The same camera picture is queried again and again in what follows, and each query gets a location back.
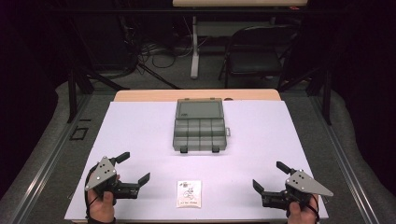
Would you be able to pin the white desk leg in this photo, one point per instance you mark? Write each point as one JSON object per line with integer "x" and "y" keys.
{"x": 195, "y": 53}

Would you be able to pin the black metal stand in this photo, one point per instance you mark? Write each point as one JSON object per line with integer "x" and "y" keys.
{"x": 326, "y": 96}
{"x": 72, "y": 93}

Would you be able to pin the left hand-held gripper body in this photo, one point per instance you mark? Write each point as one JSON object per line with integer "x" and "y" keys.
{"x": 102, "y": 174}

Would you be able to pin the person's right hand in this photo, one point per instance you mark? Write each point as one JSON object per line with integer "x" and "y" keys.
{"x": 303, "y": 214}

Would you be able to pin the metal floor rail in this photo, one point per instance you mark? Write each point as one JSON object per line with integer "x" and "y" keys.
{"x": 345, "y": 161}
{"x": 43, "y": 168}

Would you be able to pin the light wooden desk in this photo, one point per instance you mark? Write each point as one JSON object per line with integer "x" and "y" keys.
{"x": 239, "y": 2}

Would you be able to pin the black folding chair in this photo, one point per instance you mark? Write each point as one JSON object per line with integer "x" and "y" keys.
{"x": 255, "y": 60}

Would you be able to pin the white table cover sheet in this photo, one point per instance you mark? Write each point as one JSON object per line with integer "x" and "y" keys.
{"x": 149, "y": 137}

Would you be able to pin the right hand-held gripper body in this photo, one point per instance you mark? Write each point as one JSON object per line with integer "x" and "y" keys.
{"x": 303, "y": 185}

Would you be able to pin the white printed packet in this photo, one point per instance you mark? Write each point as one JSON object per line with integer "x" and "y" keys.
{"x": 188, "y": 194}

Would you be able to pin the person's left hand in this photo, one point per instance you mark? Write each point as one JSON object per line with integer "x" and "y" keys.
{"x": 102, "y": 208}

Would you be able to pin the grey plastic compartment box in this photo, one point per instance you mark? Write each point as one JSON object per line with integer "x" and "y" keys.
{"x": 199, "y": 130}

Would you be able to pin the black tripod leg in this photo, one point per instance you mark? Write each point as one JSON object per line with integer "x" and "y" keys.
{"x": 158, "y": 76}

